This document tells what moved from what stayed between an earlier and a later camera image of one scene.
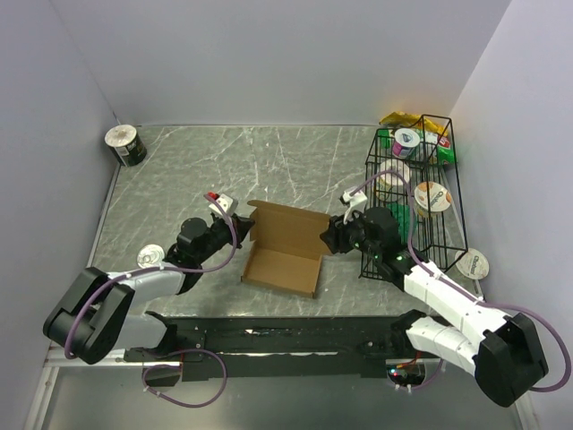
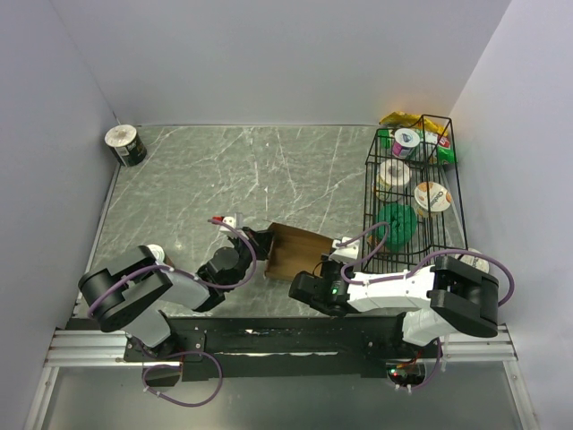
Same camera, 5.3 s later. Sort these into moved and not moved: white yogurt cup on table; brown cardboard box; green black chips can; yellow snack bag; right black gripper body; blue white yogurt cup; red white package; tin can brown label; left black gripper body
Moved: brown cardboard box; left black gripper body; right black gripper body
Not moved: red white package; white yogurt cup on table; yellow snack bag; tin can brown label; green black chips can; blue white yogurt cup
